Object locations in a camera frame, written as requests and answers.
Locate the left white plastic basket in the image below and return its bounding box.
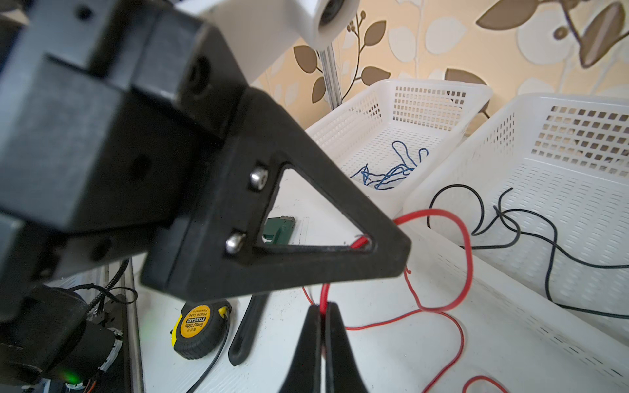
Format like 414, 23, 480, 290
306, 80, 493, 217

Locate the blue cable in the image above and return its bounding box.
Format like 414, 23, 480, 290
350, 140, 431, 192

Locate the white plastic basket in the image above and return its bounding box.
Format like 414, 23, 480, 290
306, 80, 493, 217
403, 94, 628, 342

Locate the green black pipe wrench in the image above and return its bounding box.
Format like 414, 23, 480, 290
229, 216, 296, 366

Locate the black cable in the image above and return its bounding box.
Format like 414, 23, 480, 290
426, 183, 629, 321

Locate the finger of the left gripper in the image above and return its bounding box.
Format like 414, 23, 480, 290
139, 87, 413, 303

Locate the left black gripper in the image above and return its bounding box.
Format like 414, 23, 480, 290
1, 1, 246, 319

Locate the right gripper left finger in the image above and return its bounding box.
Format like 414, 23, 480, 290
279, 306, 323, 393

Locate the middle white plastic basket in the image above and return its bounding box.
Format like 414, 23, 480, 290
403, 94, 628, 342

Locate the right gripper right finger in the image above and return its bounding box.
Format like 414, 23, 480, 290
324, 302, 368, 393

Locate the yellow black tape measure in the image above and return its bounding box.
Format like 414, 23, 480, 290
169, 299, 234, 393

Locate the red cable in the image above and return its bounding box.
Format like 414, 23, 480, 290
301, 208, 512, 393

